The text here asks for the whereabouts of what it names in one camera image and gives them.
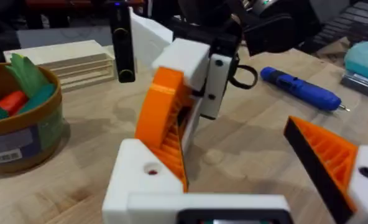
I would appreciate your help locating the grey flat box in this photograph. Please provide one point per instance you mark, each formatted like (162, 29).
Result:
(362, 87)

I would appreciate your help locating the brown tub with toy vegetables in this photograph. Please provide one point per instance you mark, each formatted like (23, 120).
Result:
(19, 124)

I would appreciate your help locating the blue electric screwdriver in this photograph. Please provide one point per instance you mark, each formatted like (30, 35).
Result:
(302, 90)

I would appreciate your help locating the white orange left gripper right finger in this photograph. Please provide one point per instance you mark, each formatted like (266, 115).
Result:
(336, 161)

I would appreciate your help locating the pale wooden slotted box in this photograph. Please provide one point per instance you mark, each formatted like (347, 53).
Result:
(75, 65)

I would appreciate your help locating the teal foam pad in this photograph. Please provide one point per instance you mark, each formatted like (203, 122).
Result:
(365, 60)

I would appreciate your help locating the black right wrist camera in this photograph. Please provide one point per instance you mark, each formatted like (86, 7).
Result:
(122, 46)

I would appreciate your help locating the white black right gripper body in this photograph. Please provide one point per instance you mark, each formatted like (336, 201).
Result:
(149, 34)

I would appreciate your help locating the finger of the white orange right gripper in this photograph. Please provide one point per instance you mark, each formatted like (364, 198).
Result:
(159, 109)
(216, 87)

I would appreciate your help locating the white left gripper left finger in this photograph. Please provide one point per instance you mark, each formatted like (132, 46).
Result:
(131, 174)

